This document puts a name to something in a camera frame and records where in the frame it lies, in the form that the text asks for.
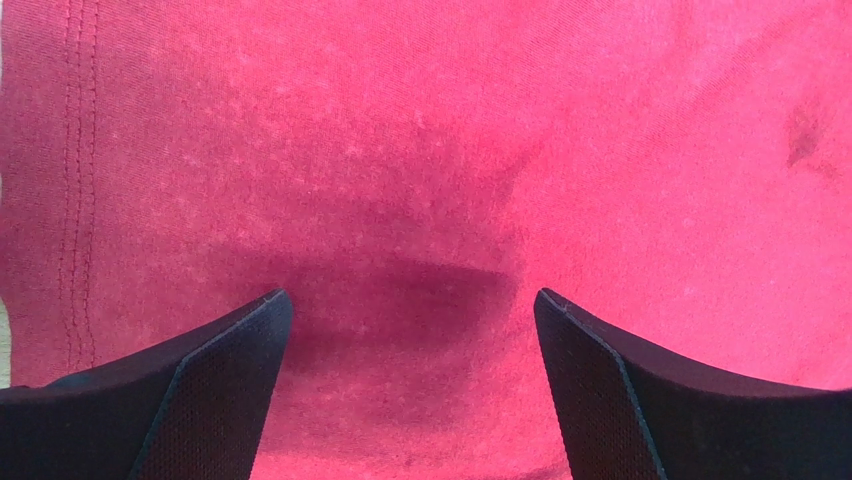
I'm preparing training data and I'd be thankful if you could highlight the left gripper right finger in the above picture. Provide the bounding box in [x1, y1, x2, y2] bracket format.
[534, 289, 851, 480]

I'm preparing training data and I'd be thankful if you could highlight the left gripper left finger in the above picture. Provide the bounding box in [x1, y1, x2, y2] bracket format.
[1, 289, 293, 479]

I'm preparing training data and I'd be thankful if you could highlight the dark red t shirt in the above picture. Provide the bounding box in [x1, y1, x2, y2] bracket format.
[1, 1, 851, 479]

